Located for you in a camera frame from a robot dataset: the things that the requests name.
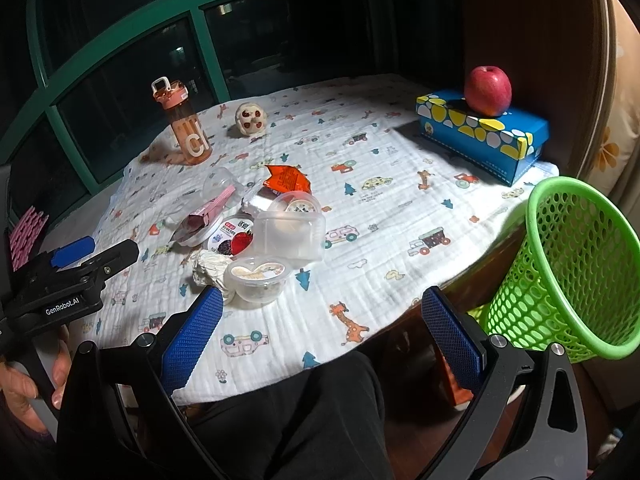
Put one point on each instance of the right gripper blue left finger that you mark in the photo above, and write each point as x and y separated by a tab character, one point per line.
184	338

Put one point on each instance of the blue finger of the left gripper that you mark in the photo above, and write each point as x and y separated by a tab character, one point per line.
102	266
73	252

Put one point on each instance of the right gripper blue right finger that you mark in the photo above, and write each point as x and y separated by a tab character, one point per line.
458	336

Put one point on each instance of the white paper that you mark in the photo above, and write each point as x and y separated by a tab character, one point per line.
208	269

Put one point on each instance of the jelly cup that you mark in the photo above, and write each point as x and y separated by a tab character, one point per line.
295	201
257	280

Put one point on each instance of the pink paper wrapper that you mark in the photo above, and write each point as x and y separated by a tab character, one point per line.
202	216

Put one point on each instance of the berry yogurt cup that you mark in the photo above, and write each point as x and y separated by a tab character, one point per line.
221	239

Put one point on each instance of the clear square plastic container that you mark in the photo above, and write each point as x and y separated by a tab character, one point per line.
295	237

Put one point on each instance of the orange snack wrapper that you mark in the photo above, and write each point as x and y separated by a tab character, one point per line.
284	179

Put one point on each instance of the white plastic cup lid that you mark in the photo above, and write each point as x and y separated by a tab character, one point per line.
203	234

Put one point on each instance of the clear plastic cup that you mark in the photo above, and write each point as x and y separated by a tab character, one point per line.
217	180

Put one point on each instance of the person's left hand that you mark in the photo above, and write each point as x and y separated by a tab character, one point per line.
19	389

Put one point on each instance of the pink patterned object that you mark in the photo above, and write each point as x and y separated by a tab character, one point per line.
24	236

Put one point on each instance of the green plastic mesh basket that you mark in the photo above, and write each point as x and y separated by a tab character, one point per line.
575	279

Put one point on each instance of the person's dark trouser legs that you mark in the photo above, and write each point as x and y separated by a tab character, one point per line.
323	423

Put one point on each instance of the orange water bottle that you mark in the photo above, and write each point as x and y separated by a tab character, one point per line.
174	97

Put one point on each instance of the white printed cartoon tablecloth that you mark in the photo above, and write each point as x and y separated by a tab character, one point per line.
401	214

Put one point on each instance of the blue yellow tissue box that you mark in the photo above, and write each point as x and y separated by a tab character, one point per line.
505	146

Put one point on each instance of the white skull squishy toy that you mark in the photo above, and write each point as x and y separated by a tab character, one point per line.
251	119

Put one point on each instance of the red apple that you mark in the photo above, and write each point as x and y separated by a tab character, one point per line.
488	91

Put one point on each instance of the green window frame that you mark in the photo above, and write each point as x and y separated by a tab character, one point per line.
123	49

